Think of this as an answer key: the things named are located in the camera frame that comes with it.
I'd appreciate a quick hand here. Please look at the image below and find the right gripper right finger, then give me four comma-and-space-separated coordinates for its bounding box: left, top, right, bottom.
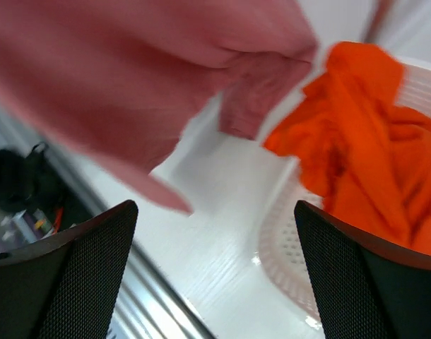
294, 200, 431, 339

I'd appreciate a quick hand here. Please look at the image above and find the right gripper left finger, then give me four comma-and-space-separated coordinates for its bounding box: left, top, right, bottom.
0, 200, 138, 338

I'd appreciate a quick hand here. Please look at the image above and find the orange t shirt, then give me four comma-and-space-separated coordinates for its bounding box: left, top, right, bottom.
264, 42, 431, 256

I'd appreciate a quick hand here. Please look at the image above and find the dusty rose t shirt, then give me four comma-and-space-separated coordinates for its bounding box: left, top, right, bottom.
0, 1, 318, 213

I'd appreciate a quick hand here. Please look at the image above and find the white perforated plastic basket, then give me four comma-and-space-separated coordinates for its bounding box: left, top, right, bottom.
256, 57, 431, 333

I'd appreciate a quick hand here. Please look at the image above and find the metal clothes rack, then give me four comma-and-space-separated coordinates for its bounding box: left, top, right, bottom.
362, 0, 396, 44

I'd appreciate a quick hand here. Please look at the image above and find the aluminium mounting rail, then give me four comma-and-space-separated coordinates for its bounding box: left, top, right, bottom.
0, 110, 211, 338

